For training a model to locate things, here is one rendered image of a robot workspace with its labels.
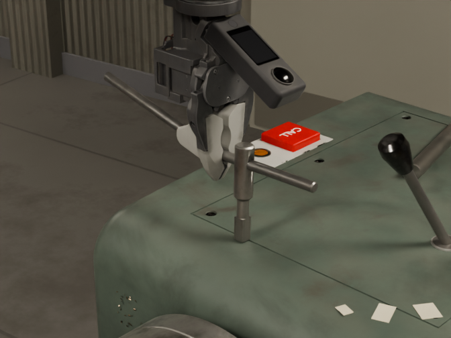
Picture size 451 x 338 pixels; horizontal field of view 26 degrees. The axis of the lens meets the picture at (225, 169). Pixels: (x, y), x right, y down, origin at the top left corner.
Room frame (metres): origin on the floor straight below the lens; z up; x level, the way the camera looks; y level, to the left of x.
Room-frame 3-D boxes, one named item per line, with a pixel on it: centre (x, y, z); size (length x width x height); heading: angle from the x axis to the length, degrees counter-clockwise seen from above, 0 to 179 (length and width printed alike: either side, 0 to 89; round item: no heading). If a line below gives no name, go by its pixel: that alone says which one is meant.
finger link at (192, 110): (0.99, 0.02, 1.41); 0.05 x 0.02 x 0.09; 136
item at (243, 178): (0.97, -0.02, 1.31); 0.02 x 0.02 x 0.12
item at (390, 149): (0.93, -0.18, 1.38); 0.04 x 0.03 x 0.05; 137
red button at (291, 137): (1.25, -0.09, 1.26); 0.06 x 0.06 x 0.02; 47
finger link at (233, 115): (1.03, 0.01, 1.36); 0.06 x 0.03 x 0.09; 46
